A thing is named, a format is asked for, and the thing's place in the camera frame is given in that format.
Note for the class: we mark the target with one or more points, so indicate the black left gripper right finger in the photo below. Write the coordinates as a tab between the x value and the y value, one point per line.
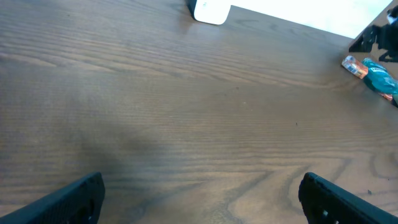
324	202

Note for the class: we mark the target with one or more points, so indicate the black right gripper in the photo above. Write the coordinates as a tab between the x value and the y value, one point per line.
385	36

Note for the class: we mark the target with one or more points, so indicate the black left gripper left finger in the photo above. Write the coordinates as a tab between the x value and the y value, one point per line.
78	202

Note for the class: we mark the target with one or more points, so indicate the orange Kleenex tissue pack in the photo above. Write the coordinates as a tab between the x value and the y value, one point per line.
355	67

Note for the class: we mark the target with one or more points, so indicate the blue Listerine mouthwash bottle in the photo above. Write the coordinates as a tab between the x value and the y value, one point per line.
379	78

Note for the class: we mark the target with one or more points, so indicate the red brown chocolate bar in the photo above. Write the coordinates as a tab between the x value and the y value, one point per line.
387	96

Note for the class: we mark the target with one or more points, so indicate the white barcode scanner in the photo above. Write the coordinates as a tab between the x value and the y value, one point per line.
210	11

